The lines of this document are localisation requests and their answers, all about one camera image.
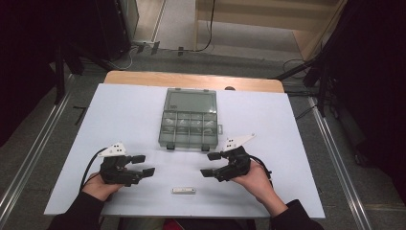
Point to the clear grey-green compartment box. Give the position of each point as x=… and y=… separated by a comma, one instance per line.
x=188, y=102

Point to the black curtain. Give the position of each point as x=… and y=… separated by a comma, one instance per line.
x=376, y=80
x=28, y=64

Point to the person's left hand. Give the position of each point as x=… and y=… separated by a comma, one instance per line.
x=100, y=188

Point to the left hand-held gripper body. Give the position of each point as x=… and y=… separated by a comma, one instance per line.
x=116, y=174

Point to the beige wooden furniture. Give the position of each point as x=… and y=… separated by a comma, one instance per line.
x=255, y=14

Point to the white power strip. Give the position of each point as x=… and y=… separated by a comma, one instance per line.
x=143, y=43

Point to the black metal stand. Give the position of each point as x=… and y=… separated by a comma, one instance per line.
x=322, y=89
x=59, y=80

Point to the metal floor rail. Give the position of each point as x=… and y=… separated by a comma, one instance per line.
x=32, y=153
x=335, y=153

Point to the white table board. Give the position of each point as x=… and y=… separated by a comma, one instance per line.
x=127, y=111

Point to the person's right hand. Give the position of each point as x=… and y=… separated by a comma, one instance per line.
x=258, y=182

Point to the dark computer tower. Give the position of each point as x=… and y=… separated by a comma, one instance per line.
x=111, y=25

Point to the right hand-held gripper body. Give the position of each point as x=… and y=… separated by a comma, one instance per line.
x=237, y=163

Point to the small white stick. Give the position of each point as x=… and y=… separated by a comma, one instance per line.
x=183, y=190

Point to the red cloth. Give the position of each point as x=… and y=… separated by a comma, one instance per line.
x=172, y=225

